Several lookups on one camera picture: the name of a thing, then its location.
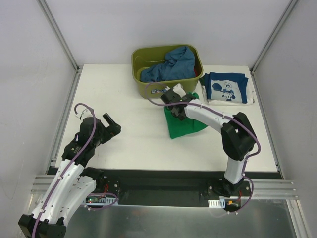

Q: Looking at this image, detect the green t shirt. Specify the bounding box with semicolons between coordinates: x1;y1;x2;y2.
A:
161;91;207;139

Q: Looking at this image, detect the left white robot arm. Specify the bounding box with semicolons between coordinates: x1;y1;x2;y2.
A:
18;113;121;238

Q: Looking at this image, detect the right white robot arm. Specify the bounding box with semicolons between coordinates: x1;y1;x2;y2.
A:
161;87;257;197

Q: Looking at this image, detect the blue t shirt in bin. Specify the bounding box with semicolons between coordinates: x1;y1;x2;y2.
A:
140;46;196;83

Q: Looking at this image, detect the folded navy printed t shirt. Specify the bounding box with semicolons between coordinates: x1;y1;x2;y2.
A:
200;72;249;104

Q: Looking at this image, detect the olive green plastic bin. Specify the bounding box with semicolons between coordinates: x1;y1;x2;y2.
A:
131;44;203;98

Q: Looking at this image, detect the folded white t shirt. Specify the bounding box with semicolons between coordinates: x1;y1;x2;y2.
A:
201;80;255;106

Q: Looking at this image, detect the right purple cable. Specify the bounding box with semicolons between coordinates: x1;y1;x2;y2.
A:
144;82;262;214

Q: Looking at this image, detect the purple cable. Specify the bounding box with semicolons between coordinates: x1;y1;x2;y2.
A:
144;82;262;214
31;103;118;238

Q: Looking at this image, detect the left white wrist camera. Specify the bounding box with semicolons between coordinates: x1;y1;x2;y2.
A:
75;109;93;121

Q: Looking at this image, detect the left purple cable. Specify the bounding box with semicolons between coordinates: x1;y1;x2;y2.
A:
31;103;118;238

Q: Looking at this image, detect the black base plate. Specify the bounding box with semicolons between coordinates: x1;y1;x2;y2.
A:
47;169;256;208

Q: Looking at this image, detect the left white cable duct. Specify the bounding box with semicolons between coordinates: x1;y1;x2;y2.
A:
82;195;119;208

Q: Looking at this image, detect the white cable duct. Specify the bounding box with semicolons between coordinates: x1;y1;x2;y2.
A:
208;199;225;209
82;195;119;208

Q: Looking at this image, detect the right white cable duct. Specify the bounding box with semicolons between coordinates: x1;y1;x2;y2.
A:
208;199;225;209

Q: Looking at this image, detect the left aluminium frame post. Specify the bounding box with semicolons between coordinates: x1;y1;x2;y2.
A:
36;0;81;73

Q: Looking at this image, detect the aluminium frame post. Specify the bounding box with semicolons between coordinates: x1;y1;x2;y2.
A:
36;0;81;73
250;0;299;75

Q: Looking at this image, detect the right aluminium frame post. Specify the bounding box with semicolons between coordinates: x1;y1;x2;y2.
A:
250;0;299;75

